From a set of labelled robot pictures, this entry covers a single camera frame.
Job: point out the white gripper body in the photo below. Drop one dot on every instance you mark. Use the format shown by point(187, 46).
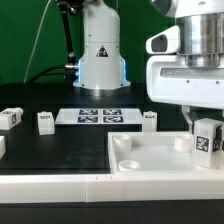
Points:
point(170, 81)

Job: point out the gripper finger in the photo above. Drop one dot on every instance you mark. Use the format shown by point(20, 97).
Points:
point(186, 113)
point(219, 137)

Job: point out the white square tabletop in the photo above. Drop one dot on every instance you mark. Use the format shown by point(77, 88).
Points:
point(144, 152)

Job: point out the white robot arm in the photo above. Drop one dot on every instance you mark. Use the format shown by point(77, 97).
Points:
point(186, 64)

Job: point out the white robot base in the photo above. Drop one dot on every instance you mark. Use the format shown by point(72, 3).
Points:
point(102, 70)

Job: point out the white U-shaped fence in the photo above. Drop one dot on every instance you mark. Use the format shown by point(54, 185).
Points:
point(108, 188)

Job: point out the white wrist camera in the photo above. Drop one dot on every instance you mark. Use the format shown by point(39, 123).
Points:
point(166, 42)

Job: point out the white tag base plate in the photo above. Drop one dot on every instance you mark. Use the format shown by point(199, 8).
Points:
point(96, 116)

